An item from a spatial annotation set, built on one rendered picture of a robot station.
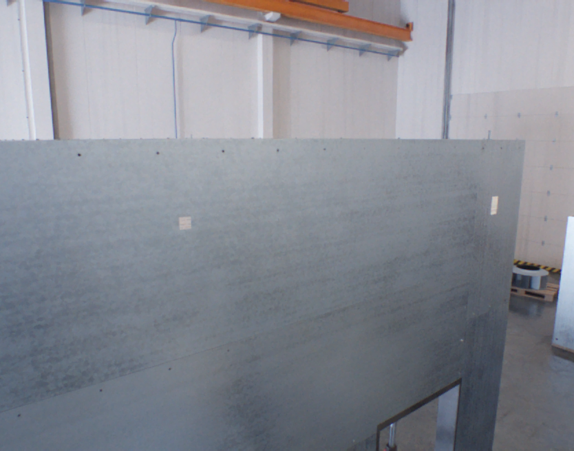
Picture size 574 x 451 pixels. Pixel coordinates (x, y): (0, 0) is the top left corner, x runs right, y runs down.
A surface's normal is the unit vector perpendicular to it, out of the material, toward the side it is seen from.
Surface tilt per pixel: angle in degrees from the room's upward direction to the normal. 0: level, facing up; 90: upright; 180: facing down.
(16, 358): 90
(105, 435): 90
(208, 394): 90
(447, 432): 90
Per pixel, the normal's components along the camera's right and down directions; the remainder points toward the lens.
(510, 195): 0.60, 0.15
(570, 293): -0.80, 0.11
